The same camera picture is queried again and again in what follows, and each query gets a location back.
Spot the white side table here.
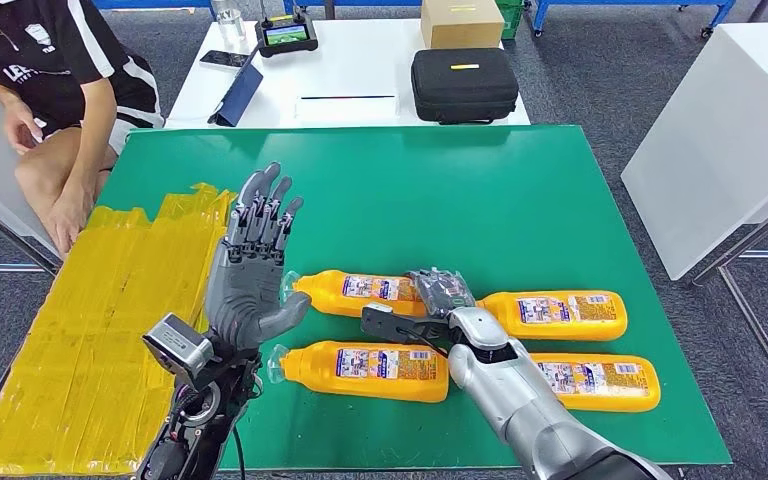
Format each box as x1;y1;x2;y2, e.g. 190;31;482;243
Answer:
621;23;768;282

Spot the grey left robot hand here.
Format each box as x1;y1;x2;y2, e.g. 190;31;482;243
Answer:
205;162;312;352

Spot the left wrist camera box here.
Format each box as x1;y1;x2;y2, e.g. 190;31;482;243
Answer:
142;313;216;392

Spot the clear drinking glass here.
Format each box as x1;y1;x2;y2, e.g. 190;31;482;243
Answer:
211;0;247;41

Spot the grey metal bench frame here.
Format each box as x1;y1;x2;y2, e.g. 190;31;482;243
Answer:
0;192;61;274

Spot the dark blue tablet folder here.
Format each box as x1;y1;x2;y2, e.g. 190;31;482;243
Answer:
208;47;265;128

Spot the orange detergent bottle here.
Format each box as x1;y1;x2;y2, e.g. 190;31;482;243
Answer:
529;352;662;413
476;290;629;342
265;341;450;404
281;269;428;319

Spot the green plastic crate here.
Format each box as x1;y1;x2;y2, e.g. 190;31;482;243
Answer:
496;0;524;40

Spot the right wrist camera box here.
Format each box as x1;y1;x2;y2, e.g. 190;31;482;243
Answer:
360;302;452;347

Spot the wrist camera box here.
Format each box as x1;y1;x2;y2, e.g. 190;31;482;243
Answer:
360;302;452;347
142;313;216;392

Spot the black controller with screen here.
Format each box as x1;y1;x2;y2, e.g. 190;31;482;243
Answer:
254;0;319;59

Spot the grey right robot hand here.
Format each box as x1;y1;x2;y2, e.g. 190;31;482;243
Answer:
407;266;478;318

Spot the black zip case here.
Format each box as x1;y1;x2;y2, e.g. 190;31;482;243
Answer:
411;47;520;126

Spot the green table mat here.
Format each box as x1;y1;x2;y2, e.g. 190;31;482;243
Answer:
99;125;733;468

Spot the brown cardboard box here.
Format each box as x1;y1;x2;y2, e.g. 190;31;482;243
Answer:
420;0;506;50

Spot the yellow taped plastic sheet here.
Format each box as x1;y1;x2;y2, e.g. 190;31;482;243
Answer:
0;183;240;478

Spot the person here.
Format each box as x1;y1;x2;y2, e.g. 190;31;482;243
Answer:
0;0;165;260

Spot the person's left hand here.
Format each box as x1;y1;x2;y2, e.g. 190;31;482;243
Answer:
46;178;97;258

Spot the black smartphone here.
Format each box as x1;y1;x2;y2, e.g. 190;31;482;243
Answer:
199;50;251;70

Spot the person's right hand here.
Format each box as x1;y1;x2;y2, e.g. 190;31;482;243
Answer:
2;99;45;157

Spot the blue metal cart frame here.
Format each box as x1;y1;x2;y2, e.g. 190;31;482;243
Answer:
530;0;736;36

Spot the blue metal rack beam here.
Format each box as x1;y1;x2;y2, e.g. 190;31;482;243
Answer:
92;0;425;11

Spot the white desk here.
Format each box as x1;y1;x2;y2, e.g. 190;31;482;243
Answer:
165;17;531;130

